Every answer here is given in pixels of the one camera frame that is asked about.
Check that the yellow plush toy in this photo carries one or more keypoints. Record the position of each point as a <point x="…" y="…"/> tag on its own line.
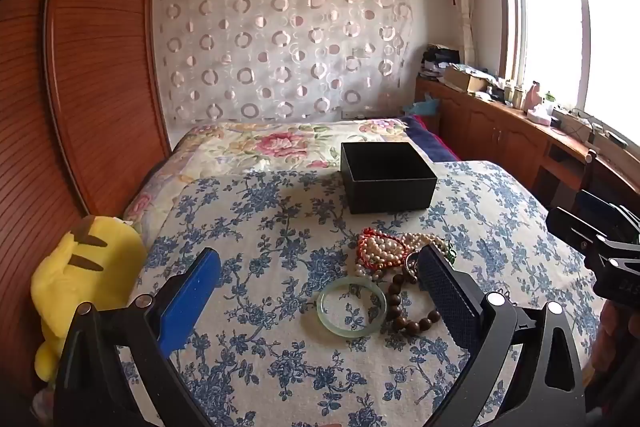
<point x="85" y="267"/>

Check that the long wooden cabinet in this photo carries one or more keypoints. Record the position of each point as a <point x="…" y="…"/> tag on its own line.
<point x="480" y="127"/>

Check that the pile of dark clothes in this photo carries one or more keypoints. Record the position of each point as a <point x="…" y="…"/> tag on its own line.
<point x="440" y="59"/>

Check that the wooden framed window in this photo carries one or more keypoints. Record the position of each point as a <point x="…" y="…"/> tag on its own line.
<point x="555" y="22"/>

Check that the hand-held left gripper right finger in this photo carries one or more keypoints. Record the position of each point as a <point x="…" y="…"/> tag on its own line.
<point x="450" y="297"/>

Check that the navy blue blanket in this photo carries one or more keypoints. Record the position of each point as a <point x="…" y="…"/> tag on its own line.
<point x="427" y="137"/>

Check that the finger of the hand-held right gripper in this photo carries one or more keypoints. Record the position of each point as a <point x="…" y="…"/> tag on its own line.
<point x="575" y="227"/>
<point x="597" y="203"/>

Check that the person's right hand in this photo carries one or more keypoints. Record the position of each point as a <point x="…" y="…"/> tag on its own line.
<point x="615" y="332"/>

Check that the black square box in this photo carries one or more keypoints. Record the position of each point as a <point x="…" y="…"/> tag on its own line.
<point x="387" y="179"/>

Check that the circle patterned sheer curtain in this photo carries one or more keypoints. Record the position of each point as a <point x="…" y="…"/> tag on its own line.
<point x="280" y="47"/>

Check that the pink floral quilt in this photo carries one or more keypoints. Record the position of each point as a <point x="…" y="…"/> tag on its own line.
<point x="250" y="147"/>

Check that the green capped bottle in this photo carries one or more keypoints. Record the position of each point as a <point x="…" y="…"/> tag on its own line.
<point x="550" y="98"/>

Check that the teal plastic bag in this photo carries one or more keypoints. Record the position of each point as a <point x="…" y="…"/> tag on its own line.
<point x="422" y="106"/>

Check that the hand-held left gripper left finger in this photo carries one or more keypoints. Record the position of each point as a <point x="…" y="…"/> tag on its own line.
<point x="192" y="297"/>

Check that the pale green jade bangle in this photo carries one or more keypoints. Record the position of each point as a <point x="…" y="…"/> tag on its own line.
<point x="325" y="319"/>

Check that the pink tissue pack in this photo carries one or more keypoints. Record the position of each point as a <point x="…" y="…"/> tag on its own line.
<point x="540" y="115"/>

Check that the open cardboard box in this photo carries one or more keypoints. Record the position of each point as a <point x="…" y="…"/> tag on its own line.
<point x="465" y="79"/>

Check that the blue floral blanket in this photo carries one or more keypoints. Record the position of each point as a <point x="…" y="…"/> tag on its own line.
<point x="280" y="232"/>

